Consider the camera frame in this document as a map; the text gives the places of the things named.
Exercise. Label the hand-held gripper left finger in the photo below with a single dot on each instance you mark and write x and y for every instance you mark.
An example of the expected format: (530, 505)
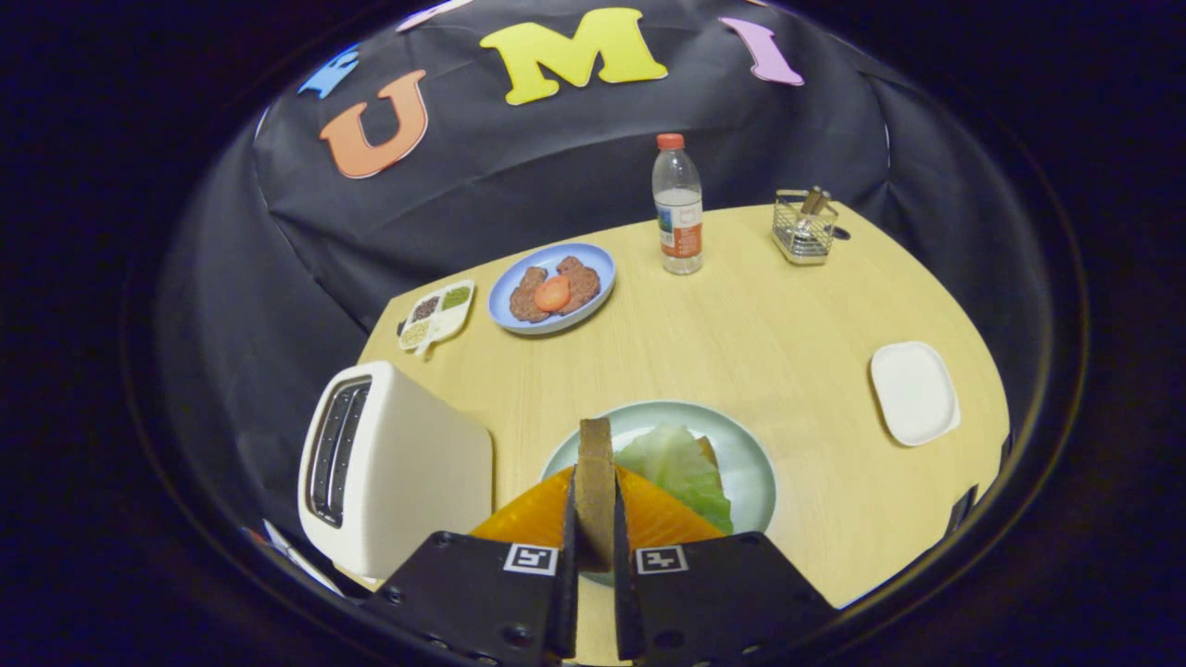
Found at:
(568, 602)

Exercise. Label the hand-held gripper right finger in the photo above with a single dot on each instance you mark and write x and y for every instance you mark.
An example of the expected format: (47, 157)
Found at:
(625, 602)

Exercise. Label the brown toasted bread slice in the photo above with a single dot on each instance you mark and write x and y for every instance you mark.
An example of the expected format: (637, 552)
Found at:
(595, 491)

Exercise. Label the green lettuce leaf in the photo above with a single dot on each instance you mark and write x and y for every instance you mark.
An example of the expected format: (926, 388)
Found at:
(681, 472)

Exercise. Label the pale green round plate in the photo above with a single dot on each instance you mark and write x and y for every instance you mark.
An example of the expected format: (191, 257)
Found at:
(750, 463)

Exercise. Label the white toaster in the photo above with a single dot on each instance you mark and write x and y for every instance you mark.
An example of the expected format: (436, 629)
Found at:
(408, 472)

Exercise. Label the white divided seasoning dish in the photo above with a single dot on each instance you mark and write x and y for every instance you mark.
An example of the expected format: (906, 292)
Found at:
(454, 322)

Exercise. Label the brown meat patty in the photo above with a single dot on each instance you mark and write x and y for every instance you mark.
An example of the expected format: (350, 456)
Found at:
(584, 283)
(526, 296)

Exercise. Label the red tomato slice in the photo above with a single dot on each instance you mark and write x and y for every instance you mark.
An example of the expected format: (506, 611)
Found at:
(552, 294)

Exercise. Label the blue round plate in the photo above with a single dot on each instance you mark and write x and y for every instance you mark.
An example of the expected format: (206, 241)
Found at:
(593, 259)

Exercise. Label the white square plate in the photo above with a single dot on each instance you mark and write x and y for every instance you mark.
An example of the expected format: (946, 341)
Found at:
(913, 394)

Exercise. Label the clear water bottle red cap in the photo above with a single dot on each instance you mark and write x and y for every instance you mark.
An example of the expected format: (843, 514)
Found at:
(677, 213)

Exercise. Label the black backdrop cloth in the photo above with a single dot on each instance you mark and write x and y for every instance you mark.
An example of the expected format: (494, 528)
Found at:
(519, 167)

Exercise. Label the black table corner bracket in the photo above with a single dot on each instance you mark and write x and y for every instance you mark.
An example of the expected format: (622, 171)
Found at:
(964, 509)

